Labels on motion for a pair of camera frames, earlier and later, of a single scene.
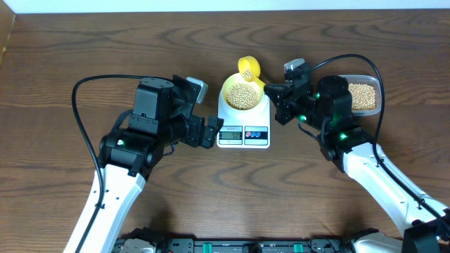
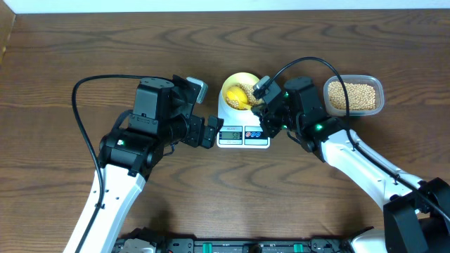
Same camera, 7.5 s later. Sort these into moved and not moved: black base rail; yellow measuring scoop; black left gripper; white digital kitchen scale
Moved: yellow measuring scoop
Not moved: black left gripper; white digital kitchen scale; black base rail
